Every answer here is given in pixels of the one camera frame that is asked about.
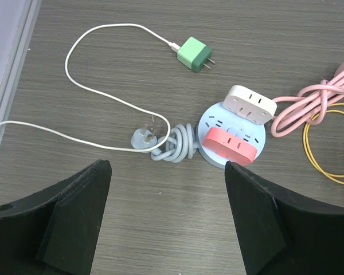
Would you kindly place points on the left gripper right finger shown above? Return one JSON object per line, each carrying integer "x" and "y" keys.
{"x": 281, "y": 231}

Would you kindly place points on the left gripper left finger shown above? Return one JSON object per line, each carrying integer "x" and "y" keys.
{"x": 55, "y": 230}

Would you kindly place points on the red pink charger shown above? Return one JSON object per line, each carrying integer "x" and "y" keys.
{"x": 230, "y": 147}

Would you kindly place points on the white charger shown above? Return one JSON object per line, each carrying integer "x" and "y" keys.
{"x": 249, "y": 105}

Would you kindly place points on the green plug adapter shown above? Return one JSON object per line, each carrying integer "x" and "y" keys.
{"x": 195, "y": 54}

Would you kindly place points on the round light blue socket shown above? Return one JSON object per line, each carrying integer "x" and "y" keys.
{"x": 185, "y": 140}

